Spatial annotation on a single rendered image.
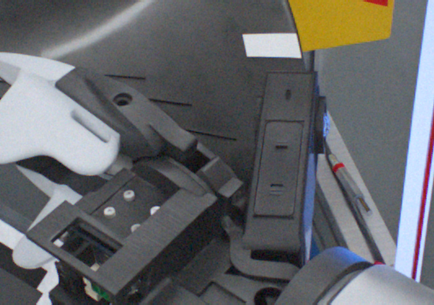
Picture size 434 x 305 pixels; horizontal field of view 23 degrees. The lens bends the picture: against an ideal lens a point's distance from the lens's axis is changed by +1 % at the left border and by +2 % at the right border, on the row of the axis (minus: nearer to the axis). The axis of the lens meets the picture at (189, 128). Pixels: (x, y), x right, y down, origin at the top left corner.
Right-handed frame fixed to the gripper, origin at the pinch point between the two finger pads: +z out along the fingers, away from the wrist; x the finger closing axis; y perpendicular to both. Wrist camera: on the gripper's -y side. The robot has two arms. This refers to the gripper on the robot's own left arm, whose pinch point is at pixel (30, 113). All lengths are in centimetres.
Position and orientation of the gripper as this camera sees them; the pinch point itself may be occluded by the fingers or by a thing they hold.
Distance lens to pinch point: 53.9
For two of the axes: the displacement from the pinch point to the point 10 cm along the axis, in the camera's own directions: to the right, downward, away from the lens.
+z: -7.5, -4.0, 5.3
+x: 1.1, 7.2, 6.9
